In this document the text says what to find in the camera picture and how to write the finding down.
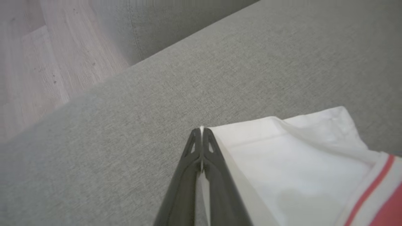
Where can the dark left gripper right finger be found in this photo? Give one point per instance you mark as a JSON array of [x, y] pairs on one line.
[[226, 194]]

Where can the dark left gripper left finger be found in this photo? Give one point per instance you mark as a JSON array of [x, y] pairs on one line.
[[180, 194]]

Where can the red and white jersey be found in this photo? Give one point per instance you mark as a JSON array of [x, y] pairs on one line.
[[307, 169]]

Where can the large grey sofa seat cushion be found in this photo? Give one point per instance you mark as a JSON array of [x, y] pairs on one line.
[[176, 94]]

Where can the grey sofa chaise cushion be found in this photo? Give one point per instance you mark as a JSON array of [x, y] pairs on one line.
[[163, 25]]

